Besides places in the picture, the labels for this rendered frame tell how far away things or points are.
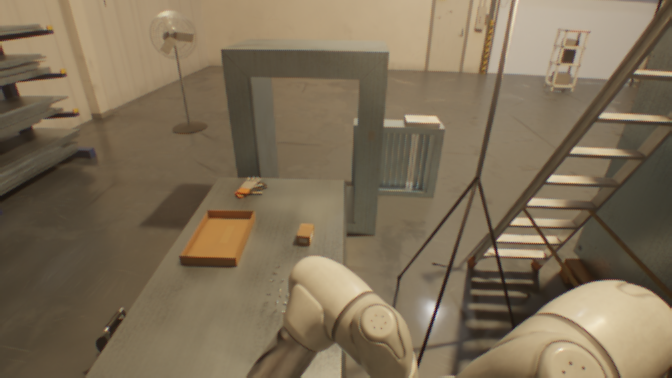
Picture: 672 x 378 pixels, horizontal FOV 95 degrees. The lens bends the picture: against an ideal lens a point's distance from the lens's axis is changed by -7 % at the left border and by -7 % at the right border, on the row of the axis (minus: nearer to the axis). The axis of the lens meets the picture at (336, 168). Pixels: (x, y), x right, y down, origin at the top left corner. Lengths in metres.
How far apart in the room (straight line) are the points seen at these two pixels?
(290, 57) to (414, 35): 8.03
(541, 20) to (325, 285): 11.00
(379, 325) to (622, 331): 0.35
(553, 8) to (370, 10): 5.07
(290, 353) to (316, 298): 0.13
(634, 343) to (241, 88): 2.48
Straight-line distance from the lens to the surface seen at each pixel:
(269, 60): 2.51
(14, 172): 4.83
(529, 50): 11.43
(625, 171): 2.24
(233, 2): 10.88
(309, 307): 0.75
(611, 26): 12.44
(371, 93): 2.47
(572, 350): 0.43
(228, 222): 2.17
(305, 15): 10.34
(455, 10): 10.45
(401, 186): 3.68
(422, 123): 3.31
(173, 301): 1.79
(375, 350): 0.66
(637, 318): 0.56
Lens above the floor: 1.89
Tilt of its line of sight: 27 degrees down
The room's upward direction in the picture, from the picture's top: 1 degrees clockwise
